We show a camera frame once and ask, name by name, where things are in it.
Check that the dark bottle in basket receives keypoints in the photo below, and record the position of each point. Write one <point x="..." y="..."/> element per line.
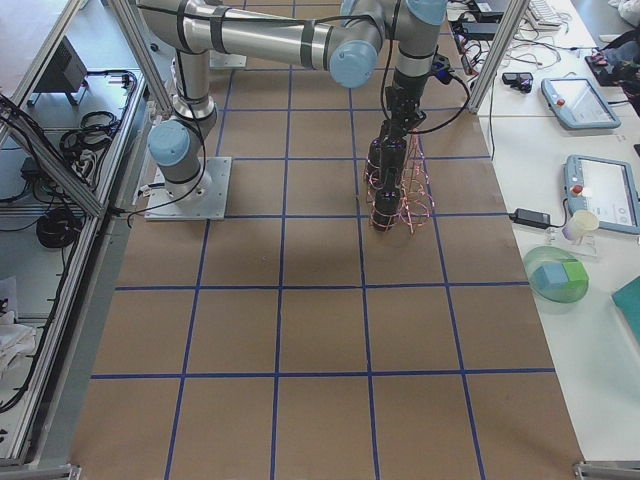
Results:
<point x="373" y="164"/>
<point x="386" y="200"/>

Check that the blue teach pendant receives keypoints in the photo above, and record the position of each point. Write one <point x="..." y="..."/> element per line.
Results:
<point x="604" y="187"/>
<point x="577" y="104"/>

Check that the black electronics box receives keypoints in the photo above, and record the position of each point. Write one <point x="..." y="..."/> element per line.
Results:
<point x="66" y="73"/>

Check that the upper blue teach pendant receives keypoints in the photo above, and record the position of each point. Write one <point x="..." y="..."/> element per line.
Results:
<point x="577" y="104"/>

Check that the aluminium frame post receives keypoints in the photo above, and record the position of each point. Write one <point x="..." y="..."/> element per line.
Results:
<point x="502" y="39"/>

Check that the lower blue teach pendant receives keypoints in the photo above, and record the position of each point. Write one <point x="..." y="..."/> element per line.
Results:
<point x="604" y="187"/>

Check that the black power strip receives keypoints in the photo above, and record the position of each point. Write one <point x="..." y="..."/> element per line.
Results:
<point x="469" y="50"/>

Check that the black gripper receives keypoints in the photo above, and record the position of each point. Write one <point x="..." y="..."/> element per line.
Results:
<point x="405" y="85"/>

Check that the green plastic bowl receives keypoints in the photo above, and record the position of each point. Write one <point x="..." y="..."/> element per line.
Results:
<point x="547" y="254"/>

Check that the green foam cube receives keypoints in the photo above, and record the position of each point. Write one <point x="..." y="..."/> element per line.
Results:
<point x="576" y="275"/>

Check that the teal book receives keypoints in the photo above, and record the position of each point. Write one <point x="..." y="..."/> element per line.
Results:
<point x="627" y="300"/>

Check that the black power adapter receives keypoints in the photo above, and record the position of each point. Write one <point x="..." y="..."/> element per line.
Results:
<point x="530" y="218"/>

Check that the blue foam cube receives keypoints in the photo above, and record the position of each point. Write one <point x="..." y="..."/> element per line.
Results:
<point x="548" y="278"/>

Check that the white paper cup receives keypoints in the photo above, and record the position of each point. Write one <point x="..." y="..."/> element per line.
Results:
<point x="580" y="224"/>

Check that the copper wire wine basket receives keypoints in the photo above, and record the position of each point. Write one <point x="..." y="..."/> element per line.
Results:
<point x="416" y="204"/>

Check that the white crumpled cloth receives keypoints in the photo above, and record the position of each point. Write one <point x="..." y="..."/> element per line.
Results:
<point x="17" y="340"/>

